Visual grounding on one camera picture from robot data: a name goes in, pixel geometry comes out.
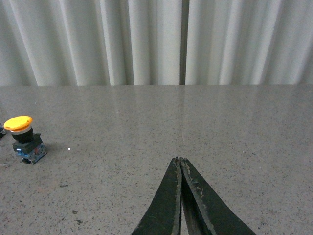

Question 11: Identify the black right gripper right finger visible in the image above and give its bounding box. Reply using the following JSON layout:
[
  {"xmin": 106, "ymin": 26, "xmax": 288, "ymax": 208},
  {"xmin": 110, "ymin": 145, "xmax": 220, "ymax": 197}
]
[{"xmin": 180, "ymin": 158, "xmax": 255, "ymax": 235}]

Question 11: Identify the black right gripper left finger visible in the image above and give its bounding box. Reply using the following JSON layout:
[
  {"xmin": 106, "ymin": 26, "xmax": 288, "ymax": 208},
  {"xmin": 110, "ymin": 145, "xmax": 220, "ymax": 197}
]
[{"xmin": 132, "ymin": 157, "xmax": 182, "ymax": 235}]

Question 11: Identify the yellow mushroom push button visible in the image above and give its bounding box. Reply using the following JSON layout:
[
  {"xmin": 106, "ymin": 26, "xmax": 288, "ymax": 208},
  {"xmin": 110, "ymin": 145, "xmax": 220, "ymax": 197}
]
[{"xmin": 4, "ymin": 115, "xmax": 47, "ymax": 165}]

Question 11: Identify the white pleated curtain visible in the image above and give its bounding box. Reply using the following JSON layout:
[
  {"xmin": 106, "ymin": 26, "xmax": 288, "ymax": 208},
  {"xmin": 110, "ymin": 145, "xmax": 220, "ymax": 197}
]
[{"xmin": 0, "ymin": 0, "xmax": 313, "ymax": 86}]

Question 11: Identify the blue black switch block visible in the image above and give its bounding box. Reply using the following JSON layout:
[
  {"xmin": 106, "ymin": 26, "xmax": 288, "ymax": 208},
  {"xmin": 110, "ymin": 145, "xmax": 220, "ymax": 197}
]
[{"xmin": 0, "ymin": 123, "xmax": 6, "ymax": 138}]

